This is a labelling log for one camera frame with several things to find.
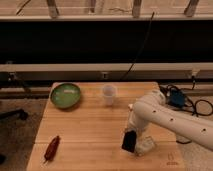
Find blue power box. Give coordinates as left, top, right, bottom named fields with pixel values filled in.
left=169, top=91, right=185, bottom=107

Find black hanging cable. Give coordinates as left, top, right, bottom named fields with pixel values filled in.
left=120, top=11, right=156, bottom=81

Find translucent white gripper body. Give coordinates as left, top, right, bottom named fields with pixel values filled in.
left=125, top=119, right=148, bottom=140

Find green bowl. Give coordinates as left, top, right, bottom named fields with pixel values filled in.
left=50, top=83, right=81, bottom=109

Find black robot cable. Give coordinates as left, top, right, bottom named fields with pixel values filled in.
left=159, top=84, right=213, bottom=145

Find black rectangular eraser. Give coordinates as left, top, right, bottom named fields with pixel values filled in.
left=122, top=131, right=137, bottom=153

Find black chair base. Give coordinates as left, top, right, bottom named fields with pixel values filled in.
left=0, top=109, right=28, bottom=120

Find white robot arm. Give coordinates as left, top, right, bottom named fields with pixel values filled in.
left=122, top=89, right=213, bottom=153

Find clear plastic cup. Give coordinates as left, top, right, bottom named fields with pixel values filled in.
left=102, top=84, right=117, bottom=106

